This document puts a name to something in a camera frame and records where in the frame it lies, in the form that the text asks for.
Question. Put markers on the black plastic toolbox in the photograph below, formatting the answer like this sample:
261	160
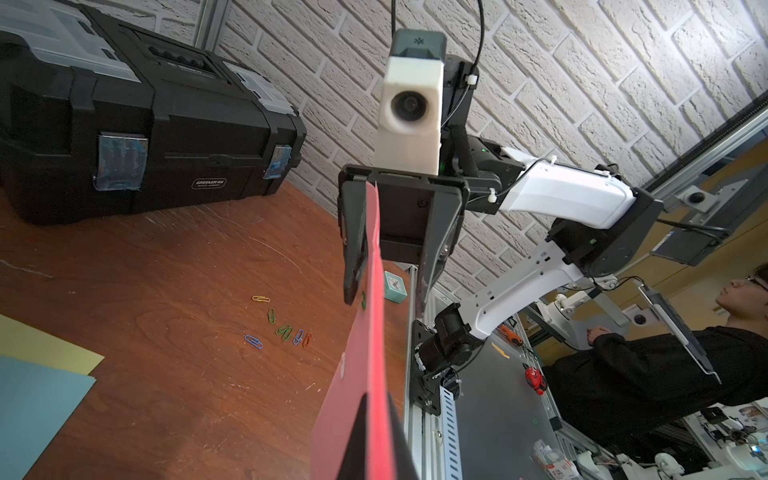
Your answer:
100	117

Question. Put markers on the aluminium front rail frame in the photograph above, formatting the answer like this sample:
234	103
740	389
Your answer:
492	423

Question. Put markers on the person in black clothes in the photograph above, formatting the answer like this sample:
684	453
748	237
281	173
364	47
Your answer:
621	388

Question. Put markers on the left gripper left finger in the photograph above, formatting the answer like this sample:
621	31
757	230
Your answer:
353	466

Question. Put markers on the small teal card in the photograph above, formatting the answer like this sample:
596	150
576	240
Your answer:
395	289

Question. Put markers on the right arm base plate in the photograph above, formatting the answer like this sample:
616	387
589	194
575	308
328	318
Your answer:
432	354

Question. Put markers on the pink paper sheet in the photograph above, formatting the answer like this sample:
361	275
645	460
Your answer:
361	370

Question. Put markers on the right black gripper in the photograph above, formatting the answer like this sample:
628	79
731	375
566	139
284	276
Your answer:
420	216

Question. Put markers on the light blue paper sheet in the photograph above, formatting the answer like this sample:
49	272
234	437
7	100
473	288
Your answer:
36	401

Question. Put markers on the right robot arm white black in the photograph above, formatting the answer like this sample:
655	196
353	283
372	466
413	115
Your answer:
599	221

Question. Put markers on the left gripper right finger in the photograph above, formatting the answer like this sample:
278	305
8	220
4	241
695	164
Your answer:
404	466

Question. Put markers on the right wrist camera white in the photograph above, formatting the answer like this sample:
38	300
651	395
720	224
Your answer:
410	113

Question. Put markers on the red round button device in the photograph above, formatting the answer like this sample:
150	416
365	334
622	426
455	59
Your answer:
535	379

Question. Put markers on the yellow paper sheet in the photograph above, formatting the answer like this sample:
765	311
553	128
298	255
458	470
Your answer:
25	343

